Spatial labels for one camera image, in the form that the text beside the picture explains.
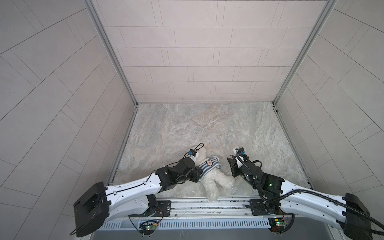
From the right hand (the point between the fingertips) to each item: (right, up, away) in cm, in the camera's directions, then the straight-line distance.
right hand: (227, 161), depth 78 cm
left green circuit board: (-38, -25, -13) cm, 47 cm away
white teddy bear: (-7, -7, -3) cm, 10 cm away
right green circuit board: (+21, -26, -10) cm, 35 cm away
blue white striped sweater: (-10, -2, -1) cm, 10 cm away
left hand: (-11, -6, -1) cm, 13 cm away
